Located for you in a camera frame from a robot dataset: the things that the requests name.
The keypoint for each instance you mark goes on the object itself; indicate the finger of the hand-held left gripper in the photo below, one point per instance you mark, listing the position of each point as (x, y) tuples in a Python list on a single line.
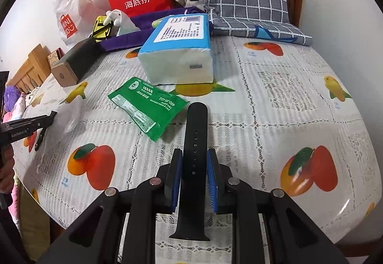
[(45, 120), (39, 139)]

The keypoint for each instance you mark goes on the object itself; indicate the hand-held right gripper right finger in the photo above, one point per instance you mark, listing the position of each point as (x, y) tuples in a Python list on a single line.
[(213, 183)]

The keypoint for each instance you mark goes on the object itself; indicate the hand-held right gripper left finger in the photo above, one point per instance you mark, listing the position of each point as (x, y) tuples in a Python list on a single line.
[(176, 183)]

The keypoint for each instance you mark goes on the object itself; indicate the dark green box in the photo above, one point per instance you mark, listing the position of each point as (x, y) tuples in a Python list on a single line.
[(77, 57)]

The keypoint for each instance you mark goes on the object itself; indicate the person's left hand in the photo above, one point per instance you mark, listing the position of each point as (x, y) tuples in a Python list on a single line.
[(6, 168)]

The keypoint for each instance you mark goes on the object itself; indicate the purple plush toy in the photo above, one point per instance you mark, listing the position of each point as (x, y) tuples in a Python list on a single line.
[(12, 96)]

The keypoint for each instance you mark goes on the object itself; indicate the wooden chair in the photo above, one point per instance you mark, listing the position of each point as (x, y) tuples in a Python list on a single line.
[(33, 66)]

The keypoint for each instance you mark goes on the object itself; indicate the patterned brown box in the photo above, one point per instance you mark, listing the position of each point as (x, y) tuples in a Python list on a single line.
[(55, 57)]

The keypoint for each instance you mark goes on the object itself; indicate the fruit print tablecloth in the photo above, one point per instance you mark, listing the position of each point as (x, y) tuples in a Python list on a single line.
[(269, 132)]

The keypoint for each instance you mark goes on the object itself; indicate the olive green cloth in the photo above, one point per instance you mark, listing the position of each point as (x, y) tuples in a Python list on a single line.
[(33, 216)]

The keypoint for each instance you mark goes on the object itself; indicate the green packet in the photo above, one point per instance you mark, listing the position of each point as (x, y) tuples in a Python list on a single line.
[(140, 105)]

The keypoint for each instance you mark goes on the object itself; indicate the yellow black packet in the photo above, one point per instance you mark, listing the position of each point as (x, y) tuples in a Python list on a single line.
[(101, 27)]

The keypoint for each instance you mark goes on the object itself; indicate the purple cloth bag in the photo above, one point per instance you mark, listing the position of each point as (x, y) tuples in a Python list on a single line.
[(125, 41)]

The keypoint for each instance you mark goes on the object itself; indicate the white plastic bag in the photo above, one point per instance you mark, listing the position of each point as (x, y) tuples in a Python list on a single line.
[(71, 3)]

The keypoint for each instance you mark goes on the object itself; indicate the blue tissue pack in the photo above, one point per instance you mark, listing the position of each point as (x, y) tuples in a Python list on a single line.
[(176, 51)]

